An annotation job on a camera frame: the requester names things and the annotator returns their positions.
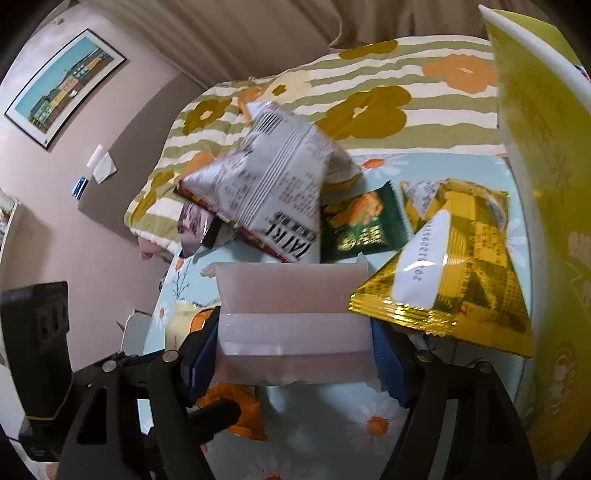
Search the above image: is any white plastic object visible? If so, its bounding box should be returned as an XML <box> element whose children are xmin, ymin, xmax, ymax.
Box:
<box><xmin>116</xmin><ymin>308</ymin><xmax>155</xmax><ymax>357</ymax></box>

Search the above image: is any white grey snack packet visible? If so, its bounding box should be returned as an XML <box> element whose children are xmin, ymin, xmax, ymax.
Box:
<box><xmin>178</xmin><ymin>102</ymin><xmax>340</xmax><ymax>265</ymax></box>

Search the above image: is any orange sticks snack packet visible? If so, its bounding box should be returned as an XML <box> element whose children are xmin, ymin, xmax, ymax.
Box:
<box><xmin>165</xmin><ymin>301</ymin><xmax>269</xmax><ymax>443</ymax></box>

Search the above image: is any framed wall poster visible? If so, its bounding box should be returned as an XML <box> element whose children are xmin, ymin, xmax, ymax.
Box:
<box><xmin>4</xmin><ymin>28</ymin><xmax>127</xmax><ymax>151</ymax></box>

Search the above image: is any pale pink snack packet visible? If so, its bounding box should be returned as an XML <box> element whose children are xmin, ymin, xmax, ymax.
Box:
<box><xmin>201</xmin><ymin>258</ymin><xmax>380</xmax><ymax>392</ymax></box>

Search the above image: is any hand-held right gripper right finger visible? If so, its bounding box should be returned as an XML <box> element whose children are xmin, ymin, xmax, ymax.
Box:
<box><xmin>369</xmin><ymin>318</ymin><xmax>541</xmax><ymax>480</ymax></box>

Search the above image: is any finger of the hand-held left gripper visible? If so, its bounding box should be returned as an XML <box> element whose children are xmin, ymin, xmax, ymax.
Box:
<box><xmin>185</xmin><ymin>399</ymin><xmax>242</xmax><ymax>448</ymax></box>

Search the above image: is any dark purple snack packet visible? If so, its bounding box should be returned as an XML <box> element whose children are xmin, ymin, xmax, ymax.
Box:
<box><xmin>177</xmin><ymin>202</ymin><xmax>223</xmax><ymax>256</ymax></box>

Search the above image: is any yellow-green cardboard box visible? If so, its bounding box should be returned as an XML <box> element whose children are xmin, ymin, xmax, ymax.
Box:
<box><xmin>479</xmin><ymin>4</ymin><xmax>591</xmax><ymax>480</ymax></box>

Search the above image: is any beige curtain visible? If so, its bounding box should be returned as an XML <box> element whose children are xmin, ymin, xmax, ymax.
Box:
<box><xmin>85</xmin><ymin>0</ymin><xmax>488</xmax><ymax>89</ymax></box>

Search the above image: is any pink cloth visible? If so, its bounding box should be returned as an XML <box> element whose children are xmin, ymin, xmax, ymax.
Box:
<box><xmin>137</xmin><ymin>234</ymin><xmax>162</xmax><ymax>261</ymax></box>

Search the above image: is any green snack packet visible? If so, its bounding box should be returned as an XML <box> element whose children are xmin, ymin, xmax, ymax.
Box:
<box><xmin>320</xmin><ymin>181</ymin><xmax>413</xmax><ymax>264</ymax></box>

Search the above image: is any gold snack packet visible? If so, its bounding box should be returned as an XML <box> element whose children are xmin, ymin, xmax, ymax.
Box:
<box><xmin>348</xmin><ymin>178</ymin><xmax>535</xmax><ymax>359</ymax></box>

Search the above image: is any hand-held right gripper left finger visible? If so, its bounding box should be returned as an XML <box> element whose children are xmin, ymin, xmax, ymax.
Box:
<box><xmin>59</xmin><ymin>318</ymin><xmax>220</xmax><ymax>480</ymax></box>

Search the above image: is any striped floral blanket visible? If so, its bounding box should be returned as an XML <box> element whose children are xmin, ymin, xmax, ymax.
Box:
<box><xmin>124</xmin><ymin>38</ymin><xmax>509</xmax><ymax>252</ymax></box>

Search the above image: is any white wall paper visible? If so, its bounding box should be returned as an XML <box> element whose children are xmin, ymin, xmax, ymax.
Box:
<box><xmin>86</xmin><ymin>144</ymin><xmax>118</xmax><ymax>185</ymax></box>

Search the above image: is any daisy print tablecloth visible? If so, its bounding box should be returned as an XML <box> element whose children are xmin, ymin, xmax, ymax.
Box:
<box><xmin>139</xmin><ymin>150</ymin><xmax>532</xmax><ymax>480</ymax></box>

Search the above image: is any white yellow snack packet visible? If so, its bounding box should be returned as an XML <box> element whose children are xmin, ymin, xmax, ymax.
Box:
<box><xmin>322</xmin><ymin>147</ymin><xmax>364</xmax><ymax>192</ymax></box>

